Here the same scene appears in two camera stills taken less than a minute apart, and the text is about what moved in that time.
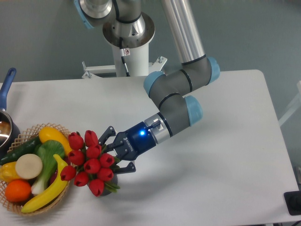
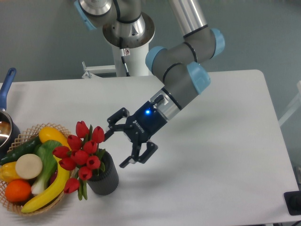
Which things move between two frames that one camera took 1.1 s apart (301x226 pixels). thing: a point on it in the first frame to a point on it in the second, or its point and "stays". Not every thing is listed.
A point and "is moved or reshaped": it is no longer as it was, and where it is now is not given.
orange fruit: [18, 191] stays
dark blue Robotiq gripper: [137, 139] to [143, 123]
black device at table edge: [293, 202] stays
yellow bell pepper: [8, 172] stays
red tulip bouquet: [88, 165] is moved or reshaped
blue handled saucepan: [9, 133] stays
